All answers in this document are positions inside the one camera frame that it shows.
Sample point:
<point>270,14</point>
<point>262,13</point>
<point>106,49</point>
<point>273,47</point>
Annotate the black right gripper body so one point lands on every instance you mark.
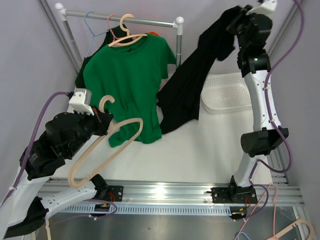
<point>238,26</point>

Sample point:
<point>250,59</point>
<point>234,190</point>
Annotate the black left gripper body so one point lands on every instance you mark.
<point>90,125</point>

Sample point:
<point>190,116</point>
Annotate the beige plastic hanger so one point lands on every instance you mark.
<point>104,154</point>
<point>118,40</point>

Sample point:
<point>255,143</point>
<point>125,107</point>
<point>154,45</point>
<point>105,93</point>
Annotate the black t shirt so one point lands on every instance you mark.
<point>179,99</point>

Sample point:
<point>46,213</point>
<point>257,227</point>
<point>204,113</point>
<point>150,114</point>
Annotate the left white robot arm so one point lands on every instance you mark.
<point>24,211</point>

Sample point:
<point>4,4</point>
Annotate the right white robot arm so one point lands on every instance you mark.
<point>268,132</point>

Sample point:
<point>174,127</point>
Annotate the beige hanger on floor left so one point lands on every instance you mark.
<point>48,230</point>

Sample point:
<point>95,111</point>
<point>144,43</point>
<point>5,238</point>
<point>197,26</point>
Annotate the beige hanger on floor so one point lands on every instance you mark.
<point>48,230</point>
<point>297,223</point>

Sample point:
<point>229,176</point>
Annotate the orange t shirt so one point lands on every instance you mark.
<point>153,33</point>

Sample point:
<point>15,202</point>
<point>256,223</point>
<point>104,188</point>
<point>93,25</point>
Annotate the blue hanger on floor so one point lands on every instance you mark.
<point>240,235</point>

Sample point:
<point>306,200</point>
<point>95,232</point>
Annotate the beige hanger on floor right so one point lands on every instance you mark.
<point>297,223</point>

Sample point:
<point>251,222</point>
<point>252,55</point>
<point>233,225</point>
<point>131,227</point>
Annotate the white plastic basket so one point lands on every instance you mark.
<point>225,93</point>

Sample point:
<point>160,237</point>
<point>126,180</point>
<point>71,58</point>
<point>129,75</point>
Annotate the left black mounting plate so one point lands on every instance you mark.
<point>114,193</point>

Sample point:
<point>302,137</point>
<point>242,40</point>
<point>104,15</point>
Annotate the black mounting plate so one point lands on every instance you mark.
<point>238,195</point>
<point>114,193</point>

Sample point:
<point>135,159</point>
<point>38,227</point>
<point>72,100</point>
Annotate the silver clothes rack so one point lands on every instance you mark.
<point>63,12</point>

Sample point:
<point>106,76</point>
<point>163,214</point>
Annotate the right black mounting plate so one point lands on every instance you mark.
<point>238,195</point>

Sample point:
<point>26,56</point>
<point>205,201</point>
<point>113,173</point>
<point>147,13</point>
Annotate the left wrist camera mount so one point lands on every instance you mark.
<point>80,101</point>

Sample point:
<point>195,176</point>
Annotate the blue wire hanger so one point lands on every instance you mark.
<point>93,35</point>

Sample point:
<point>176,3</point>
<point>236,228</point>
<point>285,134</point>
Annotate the white slotted cable duct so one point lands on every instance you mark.
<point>138,209</point>

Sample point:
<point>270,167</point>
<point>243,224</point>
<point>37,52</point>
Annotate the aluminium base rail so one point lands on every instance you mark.
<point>172,193</point>

